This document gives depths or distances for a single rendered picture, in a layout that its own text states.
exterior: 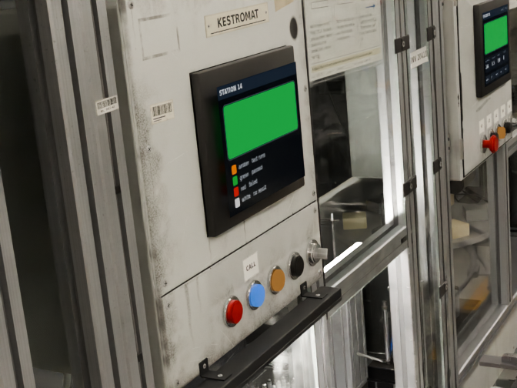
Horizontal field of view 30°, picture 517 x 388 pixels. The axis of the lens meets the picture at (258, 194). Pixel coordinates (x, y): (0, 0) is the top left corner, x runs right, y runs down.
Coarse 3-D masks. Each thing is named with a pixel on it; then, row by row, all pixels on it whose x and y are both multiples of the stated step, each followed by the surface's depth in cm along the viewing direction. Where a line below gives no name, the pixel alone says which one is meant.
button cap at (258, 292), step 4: (256, 284) 128; (260, 284) 128; (252, 288) 127; (256, 288) 127; (260, 288) 128; (252, 292) 127; (256, 292) 127; (260, 292) 128; (264, 292) 129; (252, 296) 126; (256, 296) 127; (260, 296) 128; (264, 296) 129; (252, 300) 127; (256, 300) 127; (260, 300) 128; (252, 304) 127; (256, 304) 127; (260, 304) 128
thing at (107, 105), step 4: (112, 96) 101; (116, 96) 102; (100, 100) 100; (104, 100) 100; (108, 100) 101; (112, 100) 101; (116, 100) 102; (96, 104) 99; (100, 104) 100; (104, 104) 100; (108, 104) 101; (112, 104) 102; (116, 104) 102; (96, 108) 99; (100, 108) 100; (104, 108) 100; (108, 108) 101; (112, 108) 102; (116, 108) 102; (96, 112) 99; (100, 112) 100; (104, 112) 100
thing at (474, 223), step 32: (512, 0) 247; (512, 32) 251; (512, 64) 252; (512, 96) 254; (512, 160) 298; (480, 192) 231; (512, 192) 301; (480, 224) 232; (512, 224) 304; (480, 256) 233; (480, 288) 234; (480, 320) 235
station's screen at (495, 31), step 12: (492, 12) 214; (504, 12) 222; (492, 24) 214; (504, 24) 223; (492, 36) 215; (504, 36) 223; (492, 48) 215; (504, 48) 224; (492, 60) 216; (504, 60) 224; (492, 72) 216; (504, 72) 224
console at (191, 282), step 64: (128, 0) 102; (192, 0) 112; (256, 0) 126; (128, 64) 103; (192, 64) 113; (256, 64) 124; (128, 128) 106; (192, 128) 114; (192, 192) 114; (192, 256) 115; (256, 256) 128; (320, 256) 142; (192, 320) 115; (256, 320) 129
